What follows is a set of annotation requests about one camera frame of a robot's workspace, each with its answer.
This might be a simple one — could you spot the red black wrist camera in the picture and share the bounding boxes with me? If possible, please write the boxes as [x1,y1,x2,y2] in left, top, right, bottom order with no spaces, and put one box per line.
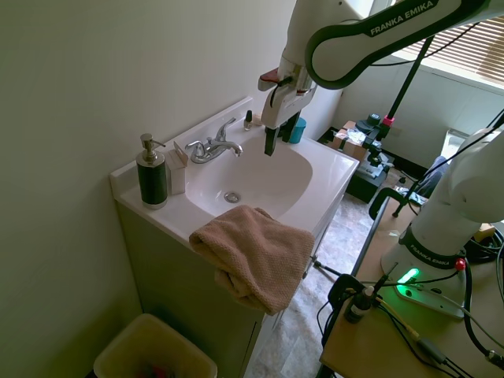
[258,68,295,92]

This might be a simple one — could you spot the chrome two-handle faucet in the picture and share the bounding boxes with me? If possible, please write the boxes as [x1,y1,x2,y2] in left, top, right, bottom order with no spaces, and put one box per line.
[184,117,245,165]

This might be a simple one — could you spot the small white carton box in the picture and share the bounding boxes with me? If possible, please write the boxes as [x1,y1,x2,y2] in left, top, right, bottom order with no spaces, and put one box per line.
[165,141,190,196]

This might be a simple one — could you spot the black C-clamp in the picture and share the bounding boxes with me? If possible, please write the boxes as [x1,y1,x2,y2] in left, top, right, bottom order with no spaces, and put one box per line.
[369,187,413,220]

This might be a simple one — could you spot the dark green soap dispenser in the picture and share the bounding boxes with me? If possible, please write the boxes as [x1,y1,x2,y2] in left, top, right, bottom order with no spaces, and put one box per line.
[135,132,170,211]

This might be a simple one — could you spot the black camera stand pole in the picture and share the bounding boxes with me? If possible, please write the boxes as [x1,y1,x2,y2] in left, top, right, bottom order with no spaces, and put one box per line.
[369,37,433,158]

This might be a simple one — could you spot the white vanity cabinet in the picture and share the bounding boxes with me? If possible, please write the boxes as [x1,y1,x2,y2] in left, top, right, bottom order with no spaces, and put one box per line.
[115,192,347,378]

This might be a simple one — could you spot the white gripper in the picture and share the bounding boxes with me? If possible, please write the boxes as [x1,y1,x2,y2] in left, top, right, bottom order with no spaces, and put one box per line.
[259,83,317,158]

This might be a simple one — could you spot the window blinds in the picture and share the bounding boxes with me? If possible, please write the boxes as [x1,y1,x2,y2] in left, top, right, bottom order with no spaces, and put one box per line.
[387,13,504,87]

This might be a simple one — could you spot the yellow grey cable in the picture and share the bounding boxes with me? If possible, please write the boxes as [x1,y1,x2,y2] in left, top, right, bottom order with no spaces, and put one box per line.
[373,297,469,378]

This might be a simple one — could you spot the tan terry towel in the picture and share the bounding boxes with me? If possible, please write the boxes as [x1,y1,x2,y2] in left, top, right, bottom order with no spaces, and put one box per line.
[188,204,317,316]

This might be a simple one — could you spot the black table clamp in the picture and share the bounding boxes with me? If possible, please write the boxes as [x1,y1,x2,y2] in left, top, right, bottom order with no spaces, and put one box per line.
[328,273,368,317]

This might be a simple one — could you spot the beige plastic trash bin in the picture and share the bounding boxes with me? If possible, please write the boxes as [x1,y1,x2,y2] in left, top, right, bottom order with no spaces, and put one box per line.
[93,313,219,378]

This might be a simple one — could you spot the white sink vanity top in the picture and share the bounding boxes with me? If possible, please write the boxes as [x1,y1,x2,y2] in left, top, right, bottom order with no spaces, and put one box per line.
[109,96,361,247]

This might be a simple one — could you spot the black equipment case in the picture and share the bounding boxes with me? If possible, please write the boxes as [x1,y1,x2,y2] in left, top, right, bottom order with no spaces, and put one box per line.
[345,151,395,205]

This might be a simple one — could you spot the small dark dropper bottle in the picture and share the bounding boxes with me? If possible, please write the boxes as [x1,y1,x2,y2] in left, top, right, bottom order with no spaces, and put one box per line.
[345,286,376,324]

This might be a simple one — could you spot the teal plastic cup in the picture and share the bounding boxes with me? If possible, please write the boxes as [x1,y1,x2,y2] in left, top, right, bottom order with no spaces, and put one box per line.
[289,117,309,144]

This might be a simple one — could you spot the cardboard box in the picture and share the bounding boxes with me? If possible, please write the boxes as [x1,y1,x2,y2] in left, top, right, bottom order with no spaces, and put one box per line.
[333,120,370,161]

